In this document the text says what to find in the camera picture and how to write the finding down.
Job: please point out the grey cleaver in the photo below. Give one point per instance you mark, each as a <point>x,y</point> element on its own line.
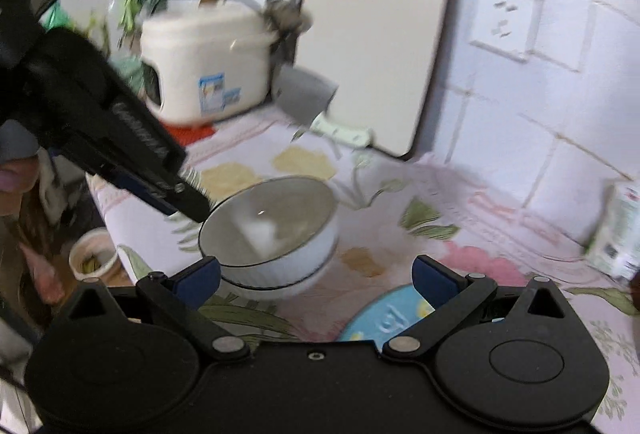
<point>305,96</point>

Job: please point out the person's left hand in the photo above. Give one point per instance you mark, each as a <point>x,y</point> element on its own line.
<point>15,184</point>

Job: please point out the red mat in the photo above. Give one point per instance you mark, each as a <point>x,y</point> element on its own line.
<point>190,134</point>

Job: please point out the green leafy vegetables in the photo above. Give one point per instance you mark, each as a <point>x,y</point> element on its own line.
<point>142,4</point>

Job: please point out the small cream bowl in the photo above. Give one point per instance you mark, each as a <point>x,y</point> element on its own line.
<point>92,256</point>

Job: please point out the cream rice cooker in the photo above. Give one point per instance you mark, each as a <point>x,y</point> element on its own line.
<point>205,59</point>

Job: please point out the white green plastic packet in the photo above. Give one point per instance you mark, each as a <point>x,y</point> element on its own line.
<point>617,229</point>

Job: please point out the white ribbed bowl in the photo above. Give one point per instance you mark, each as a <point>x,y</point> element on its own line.
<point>280,214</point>
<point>265,286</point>

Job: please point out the white cutting board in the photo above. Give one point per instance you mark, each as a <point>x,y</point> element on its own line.
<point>380,39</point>

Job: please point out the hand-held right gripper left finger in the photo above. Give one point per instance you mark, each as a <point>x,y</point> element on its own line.
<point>204,275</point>

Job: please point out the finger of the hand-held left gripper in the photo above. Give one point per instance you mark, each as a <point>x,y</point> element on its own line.
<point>150,154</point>

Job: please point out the green plastic bag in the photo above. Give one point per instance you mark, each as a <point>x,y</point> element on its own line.
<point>56,18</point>

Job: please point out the white wall socket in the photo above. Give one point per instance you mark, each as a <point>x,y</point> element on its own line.
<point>505,24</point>

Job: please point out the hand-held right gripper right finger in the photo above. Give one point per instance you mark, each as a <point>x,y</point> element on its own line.
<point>429,278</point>

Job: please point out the light blue plate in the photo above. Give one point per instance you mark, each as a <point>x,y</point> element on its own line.
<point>380,320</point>

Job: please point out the metal ladle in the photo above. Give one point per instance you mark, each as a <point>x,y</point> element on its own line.
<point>287,14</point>

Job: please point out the floral tablecloth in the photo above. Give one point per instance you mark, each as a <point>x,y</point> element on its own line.
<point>450,224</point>

